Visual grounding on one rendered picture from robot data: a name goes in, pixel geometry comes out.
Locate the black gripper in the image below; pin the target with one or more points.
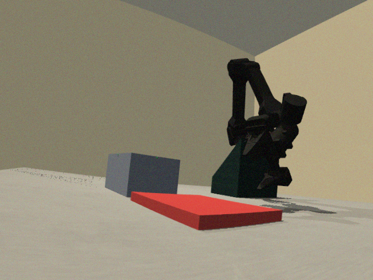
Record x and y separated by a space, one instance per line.
274 143

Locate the red panel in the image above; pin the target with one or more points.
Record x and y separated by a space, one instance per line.
203 213

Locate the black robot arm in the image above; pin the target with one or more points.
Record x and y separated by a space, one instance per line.
286 115

